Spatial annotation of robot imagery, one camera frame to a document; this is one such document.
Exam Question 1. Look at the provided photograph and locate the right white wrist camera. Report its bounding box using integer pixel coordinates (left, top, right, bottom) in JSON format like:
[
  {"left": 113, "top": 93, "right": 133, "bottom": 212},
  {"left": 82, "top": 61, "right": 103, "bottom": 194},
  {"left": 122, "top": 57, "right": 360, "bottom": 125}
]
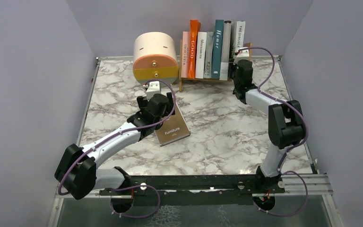
[{"left": 233, "top": 47, "right": 251, "bottom": 65}]

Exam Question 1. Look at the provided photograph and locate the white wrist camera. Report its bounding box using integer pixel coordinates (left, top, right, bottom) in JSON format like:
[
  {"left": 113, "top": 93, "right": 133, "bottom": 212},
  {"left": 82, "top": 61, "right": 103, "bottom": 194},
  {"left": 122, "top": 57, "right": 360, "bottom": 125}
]
[
  {"left": 233, "top": 47, "right": 251, "bottom": 65},
  {"left": 143, "top": 81, "right": 161, "bottom": 100}
]

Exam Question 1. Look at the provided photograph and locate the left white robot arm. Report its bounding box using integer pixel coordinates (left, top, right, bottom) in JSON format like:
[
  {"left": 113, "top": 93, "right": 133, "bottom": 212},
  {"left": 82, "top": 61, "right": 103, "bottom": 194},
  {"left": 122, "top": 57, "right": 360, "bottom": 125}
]
[{"left": 54, "top": 92, "right": 175, "bottom": 200}]

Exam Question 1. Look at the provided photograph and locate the cream and orange bread box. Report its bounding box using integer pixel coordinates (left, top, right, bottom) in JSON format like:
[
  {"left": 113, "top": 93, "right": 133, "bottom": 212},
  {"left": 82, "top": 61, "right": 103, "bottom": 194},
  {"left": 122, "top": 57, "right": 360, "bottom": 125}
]
[{"left": 132, "top": 32, "right": 179, "bottom": 84}]

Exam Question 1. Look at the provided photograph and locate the pink flower cover book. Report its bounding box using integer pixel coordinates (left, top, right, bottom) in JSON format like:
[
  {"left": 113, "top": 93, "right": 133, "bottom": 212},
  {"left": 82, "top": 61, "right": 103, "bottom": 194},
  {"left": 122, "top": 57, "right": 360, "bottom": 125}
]
[{"left": 181, "top": 31, "right": 190, "bottom": 78}]

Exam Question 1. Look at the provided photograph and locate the grey landscape cover book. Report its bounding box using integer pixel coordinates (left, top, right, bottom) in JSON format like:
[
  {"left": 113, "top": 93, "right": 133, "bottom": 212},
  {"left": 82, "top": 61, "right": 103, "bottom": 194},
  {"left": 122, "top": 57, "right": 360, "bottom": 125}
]
[{"left": 204, "top": 31, "right": 214, "bottom": 79}]

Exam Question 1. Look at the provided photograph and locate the wooden book rack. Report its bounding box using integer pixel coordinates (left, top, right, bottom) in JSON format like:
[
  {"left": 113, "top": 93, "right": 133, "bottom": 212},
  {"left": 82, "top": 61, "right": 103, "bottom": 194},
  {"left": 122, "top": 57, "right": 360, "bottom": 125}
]
[{"left": 178, "top": 40, "right": 253, "bottom": 92}]

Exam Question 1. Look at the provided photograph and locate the palm leaf cover book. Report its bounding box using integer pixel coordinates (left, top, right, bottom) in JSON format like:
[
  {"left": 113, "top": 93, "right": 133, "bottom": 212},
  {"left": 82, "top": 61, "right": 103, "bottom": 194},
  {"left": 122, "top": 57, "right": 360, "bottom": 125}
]
[{"left": 228, "top": 21, "right": 246, "bottom": 79}]

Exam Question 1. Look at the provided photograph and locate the brown decorate furniture book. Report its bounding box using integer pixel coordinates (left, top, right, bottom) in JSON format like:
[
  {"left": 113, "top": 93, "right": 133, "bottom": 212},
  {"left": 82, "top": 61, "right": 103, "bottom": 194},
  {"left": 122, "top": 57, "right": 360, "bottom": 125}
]
[{"left": 155, "top": 105, "right": 190, "bottom": 147}]

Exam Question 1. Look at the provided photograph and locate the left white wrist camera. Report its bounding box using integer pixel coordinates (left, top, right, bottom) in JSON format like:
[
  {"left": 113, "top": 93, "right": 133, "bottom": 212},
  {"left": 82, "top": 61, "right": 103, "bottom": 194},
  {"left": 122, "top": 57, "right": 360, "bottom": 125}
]
[{"left": 143, "top": 81, "right": 161, "bottom": 100}]

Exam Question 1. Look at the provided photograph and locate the grey white cover book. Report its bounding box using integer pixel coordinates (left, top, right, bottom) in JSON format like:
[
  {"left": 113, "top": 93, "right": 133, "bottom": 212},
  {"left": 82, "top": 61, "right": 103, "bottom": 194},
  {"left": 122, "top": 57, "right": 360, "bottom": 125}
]
[{"left": 219, "top": 20, "right": 232, "bottom": 81}]

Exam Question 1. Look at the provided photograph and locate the orange fashion show book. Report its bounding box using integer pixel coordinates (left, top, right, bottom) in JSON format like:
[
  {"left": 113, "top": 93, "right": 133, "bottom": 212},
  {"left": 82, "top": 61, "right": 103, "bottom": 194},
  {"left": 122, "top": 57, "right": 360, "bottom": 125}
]
[{"left": 188, "top": 19, "right": 201, "bottom": 79}]

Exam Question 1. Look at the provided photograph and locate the dark teal book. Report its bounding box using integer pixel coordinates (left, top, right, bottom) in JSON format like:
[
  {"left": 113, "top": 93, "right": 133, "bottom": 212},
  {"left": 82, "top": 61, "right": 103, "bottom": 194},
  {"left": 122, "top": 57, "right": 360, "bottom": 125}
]
[{"left": 211, "top": 19, "right": 224, "bottom": 79}]

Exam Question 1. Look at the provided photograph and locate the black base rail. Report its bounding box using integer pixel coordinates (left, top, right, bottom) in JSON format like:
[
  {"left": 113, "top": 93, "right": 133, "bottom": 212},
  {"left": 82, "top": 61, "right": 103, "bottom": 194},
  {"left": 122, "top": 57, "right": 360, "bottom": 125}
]
[{"left": 99, "top": 175, "right": 285, "bottom": 206}]

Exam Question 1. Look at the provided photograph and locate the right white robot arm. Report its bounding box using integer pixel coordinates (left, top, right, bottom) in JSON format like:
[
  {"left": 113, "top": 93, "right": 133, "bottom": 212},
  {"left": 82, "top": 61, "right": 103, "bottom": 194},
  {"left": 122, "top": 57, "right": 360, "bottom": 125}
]
[{"left": 230, "top": 60, "right": 307, "bottom": 192}]

